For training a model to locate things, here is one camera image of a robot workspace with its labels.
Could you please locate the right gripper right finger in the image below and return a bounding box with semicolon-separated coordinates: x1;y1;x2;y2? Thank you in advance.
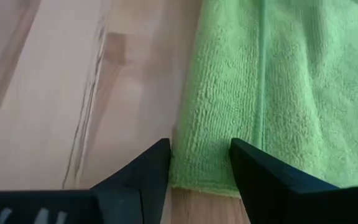
229;138;358;224

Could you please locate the green microfiber towel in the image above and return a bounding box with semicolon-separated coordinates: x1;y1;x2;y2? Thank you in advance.
168;0;358;199

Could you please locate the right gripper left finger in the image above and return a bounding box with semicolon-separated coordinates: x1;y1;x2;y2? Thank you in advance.
0;138;172;224

